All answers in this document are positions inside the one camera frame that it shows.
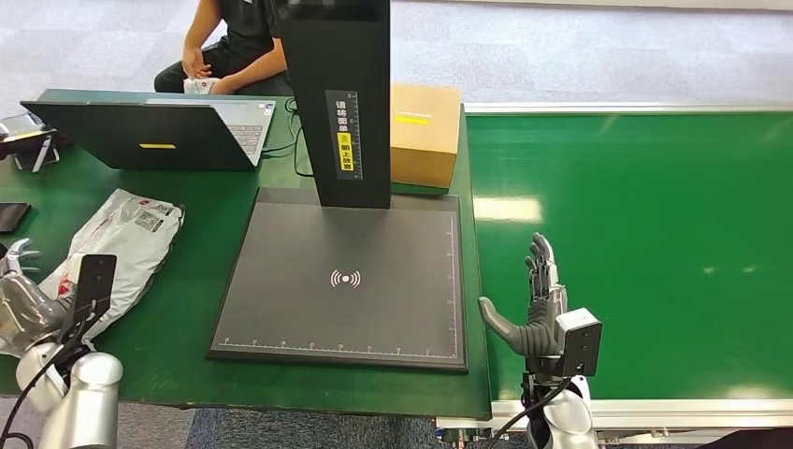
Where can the white plastic mailer package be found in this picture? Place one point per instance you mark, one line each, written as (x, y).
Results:
(130, 241)

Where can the black laptop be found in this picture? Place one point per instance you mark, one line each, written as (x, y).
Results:
(155, 133)

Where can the yellow black ruler label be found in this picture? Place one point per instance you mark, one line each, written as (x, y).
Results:
(344, 118)

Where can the phone on stand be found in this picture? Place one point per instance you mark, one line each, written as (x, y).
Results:
(28, 139)

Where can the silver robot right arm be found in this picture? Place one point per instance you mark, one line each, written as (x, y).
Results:
(567, 421)

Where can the brown cardboard box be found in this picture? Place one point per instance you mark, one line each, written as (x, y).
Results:
(427, 142)

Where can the flat black phone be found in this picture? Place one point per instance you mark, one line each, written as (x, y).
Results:
(12, 217)

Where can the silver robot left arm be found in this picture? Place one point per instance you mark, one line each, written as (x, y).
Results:
(87, 403)

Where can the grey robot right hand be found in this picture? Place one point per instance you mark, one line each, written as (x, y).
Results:
(542, 334)

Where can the person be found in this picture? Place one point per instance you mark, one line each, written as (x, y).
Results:
(248, 31)

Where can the small white parcel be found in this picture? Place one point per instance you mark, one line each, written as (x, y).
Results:
(201, 87)

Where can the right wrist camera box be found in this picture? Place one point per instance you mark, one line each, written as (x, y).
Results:
(582, 344)

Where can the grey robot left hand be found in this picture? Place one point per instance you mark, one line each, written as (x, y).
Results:
(25, 310)

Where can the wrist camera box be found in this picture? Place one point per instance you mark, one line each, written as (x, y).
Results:
(582, 344)
(94, 285)

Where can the green conveyor belt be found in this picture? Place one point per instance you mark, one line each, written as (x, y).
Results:
(650, 248)

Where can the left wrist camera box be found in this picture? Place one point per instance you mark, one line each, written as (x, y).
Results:
(94, 285)

